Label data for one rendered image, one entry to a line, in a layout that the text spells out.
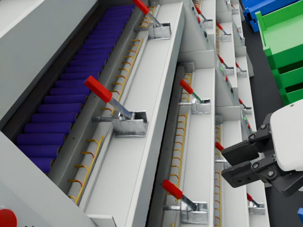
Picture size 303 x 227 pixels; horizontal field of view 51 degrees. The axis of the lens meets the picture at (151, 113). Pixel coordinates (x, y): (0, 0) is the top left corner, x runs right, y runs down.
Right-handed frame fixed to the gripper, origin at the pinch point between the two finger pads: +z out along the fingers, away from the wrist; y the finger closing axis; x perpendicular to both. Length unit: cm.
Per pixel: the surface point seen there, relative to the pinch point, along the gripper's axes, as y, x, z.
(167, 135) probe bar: 15.9, -1.7, 15.6
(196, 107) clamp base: 25.6, -4.9, 11.8
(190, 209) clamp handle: -0.3, -4.8, 11.2
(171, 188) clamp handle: -0.4, 0.7, 10.6
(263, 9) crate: 162, -49, 4
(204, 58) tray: 44.3, -4.3, 10.0
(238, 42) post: 115, -37, 16
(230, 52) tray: 86, -26, 14
